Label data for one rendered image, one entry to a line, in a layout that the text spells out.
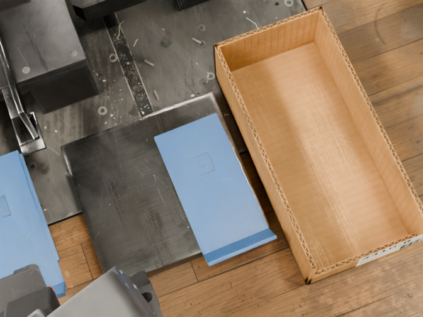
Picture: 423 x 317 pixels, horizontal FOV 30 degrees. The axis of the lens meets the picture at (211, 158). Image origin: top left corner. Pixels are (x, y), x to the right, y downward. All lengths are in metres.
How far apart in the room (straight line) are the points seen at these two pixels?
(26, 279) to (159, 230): 0.22
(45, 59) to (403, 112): 0.38
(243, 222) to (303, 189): 0.08
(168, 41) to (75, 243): 0.25
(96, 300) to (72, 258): 0.33
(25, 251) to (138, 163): 0.16
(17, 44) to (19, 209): 0.18
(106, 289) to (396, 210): 0.41
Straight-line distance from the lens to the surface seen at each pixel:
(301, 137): 0.84
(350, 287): 0.80
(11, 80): 0.80
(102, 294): 0.49
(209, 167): 0.80
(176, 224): 0.79
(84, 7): 0.84
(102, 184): 0.81
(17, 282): 0.61
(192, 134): 0.82
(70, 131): 0.86
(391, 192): 0.82
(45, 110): 0.87
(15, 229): 0.74
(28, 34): 0.83
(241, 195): 0.79
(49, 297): 0.59
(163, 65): 0.88
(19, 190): 0.75
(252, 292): 0.79
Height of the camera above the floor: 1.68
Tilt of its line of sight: 69 degrees down
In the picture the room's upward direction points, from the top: 6 degrees counter-clockwise
